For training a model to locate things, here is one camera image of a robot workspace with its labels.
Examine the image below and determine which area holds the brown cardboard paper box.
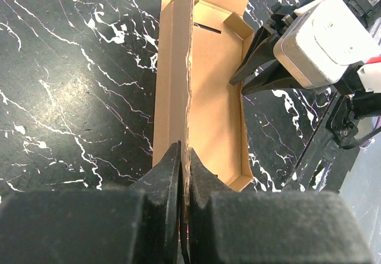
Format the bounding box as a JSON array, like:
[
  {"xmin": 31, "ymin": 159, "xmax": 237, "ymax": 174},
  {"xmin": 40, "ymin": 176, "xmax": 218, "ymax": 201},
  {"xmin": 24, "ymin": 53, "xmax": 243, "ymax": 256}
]
[{"xmin": 152, "ymin": 0, "xmax": 254, "ymax": 211}]

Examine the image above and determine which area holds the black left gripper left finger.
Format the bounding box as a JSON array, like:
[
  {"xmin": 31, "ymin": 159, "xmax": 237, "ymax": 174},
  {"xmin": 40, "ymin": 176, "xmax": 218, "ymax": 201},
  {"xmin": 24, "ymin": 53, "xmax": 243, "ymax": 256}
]
[{"xmin": 1, "ymin": 143, "xmax": 181, "ymax": 263}]

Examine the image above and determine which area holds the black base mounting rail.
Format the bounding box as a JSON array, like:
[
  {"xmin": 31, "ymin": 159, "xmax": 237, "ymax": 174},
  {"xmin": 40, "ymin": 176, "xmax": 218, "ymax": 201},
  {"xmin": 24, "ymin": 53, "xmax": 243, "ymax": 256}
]
[{"xmin": 282, "ymin": 92, "xmax": 360, "ymax": 193}]

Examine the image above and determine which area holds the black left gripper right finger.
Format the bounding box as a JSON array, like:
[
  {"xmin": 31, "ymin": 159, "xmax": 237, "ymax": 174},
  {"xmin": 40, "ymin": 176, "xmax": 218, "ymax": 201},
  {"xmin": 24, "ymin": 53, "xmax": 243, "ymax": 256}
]
[{"xmin": 189, "ymin": 152, "xmax": 373, "ymax": 263}]

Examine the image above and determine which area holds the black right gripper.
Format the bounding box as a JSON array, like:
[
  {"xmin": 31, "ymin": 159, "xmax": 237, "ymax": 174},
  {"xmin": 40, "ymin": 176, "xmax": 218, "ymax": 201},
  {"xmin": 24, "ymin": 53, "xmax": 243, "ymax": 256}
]
[{"xmin": 229, "ymin": 0, "xmax": 380, "ymax": 148}]

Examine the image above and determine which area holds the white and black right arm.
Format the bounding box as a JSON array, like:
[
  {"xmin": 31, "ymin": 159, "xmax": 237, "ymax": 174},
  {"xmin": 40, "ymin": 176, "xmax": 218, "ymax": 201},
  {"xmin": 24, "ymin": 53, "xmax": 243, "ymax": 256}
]
[{"xmin": 230, "ymin": 0, "xmax": 380, "ymax": 150}]

